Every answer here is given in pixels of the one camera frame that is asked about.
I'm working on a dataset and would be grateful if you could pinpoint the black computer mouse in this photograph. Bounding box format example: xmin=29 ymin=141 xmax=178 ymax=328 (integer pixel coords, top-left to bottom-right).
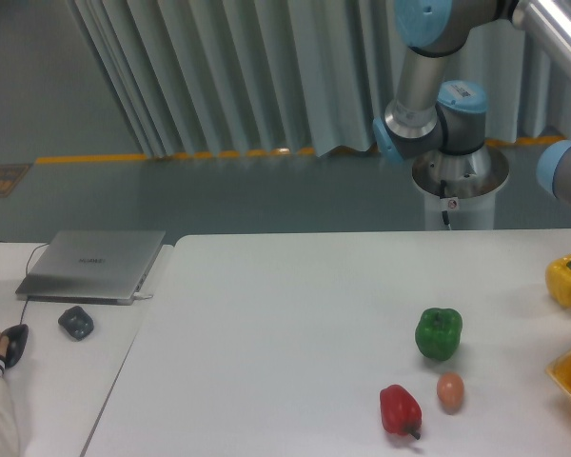
xmin=2 ymin=324 xmax=29 ymax=369

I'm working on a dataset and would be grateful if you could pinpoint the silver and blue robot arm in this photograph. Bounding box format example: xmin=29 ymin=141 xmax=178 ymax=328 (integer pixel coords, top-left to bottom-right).
xmin=373 ymin=1 xmax=571 ymax=230

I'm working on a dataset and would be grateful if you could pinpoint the yellow bell pepper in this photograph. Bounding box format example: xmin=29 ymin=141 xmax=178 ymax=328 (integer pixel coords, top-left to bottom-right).
xmin=545 ymin=254 xmax=571 ymax=308

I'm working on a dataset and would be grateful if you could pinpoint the green bell pepper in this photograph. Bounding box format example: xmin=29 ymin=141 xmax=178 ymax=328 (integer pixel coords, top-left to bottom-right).
xmin=415 ymin=308 xmax=463 ymax=362

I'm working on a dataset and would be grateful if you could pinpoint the brown egg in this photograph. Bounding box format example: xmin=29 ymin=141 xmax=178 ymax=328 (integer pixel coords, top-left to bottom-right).
xmin=437 ymin=372 xmax=464 ymax=410

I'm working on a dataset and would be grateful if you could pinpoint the red bell pepper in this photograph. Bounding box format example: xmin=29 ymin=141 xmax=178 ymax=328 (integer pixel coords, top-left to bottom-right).
xmin=380 ymin=385 xmax=423 ymax=440

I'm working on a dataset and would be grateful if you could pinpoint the pale green pleated curtain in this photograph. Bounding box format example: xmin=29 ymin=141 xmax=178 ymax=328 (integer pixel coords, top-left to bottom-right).
xmin=69 ymin=1 xmax=571 ymax=157

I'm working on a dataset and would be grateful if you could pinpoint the silver closed laptop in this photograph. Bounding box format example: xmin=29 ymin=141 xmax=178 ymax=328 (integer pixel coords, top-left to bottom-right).
xmin=15 ymin=230 xmax=165 ymax=305

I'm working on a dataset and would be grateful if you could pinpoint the small dark grey controller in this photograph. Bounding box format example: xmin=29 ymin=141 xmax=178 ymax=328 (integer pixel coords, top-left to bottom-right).
xmin=58 ymin=306 xmax=94 ymax=341

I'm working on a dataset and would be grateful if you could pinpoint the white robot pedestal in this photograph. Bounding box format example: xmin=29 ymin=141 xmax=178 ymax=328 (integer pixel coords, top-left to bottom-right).
xmin=412 ymin=146 xmax=509 ymax=230

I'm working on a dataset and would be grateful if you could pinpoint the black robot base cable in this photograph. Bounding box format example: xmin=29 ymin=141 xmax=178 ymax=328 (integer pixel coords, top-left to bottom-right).
xmin=439 ymin=179 xmax=453 ymax=231

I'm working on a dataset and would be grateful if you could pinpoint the black mouse cable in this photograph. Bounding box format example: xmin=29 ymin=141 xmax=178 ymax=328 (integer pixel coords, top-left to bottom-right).
xmin=0 ymin=240 xmax=50 ymax=327

